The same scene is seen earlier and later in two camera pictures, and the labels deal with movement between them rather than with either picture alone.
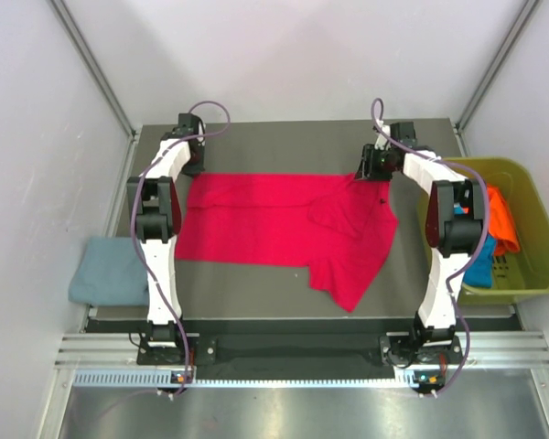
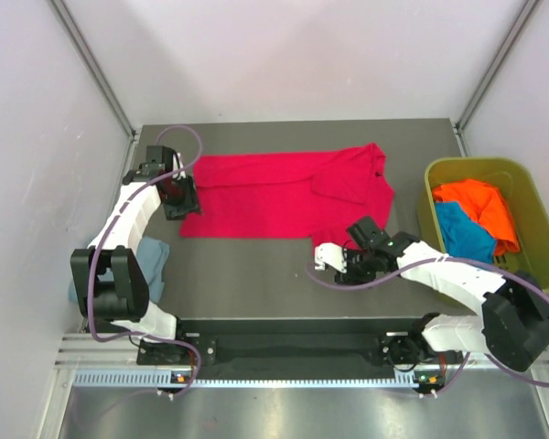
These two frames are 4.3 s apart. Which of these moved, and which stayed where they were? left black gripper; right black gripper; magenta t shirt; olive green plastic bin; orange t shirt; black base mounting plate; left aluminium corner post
Moved: left black gripper; magenta t shirt; right black gripper
Stayed: orange t shirt; olive green plastic bin; left aluminium corner post; black base mounting plate
